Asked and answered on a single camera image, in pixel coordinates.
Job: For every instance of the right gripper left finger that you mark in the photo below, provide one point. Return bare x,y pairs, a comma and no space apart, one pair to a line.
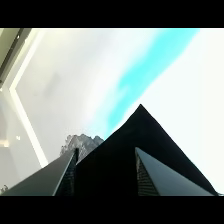
50,180

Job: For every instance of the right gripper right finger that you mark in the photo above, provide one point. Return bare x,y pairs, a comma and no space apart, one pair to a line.
160,180

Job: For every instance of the dark blue pants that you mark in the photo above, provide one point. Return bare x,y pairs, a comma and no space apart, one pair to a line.
140,133

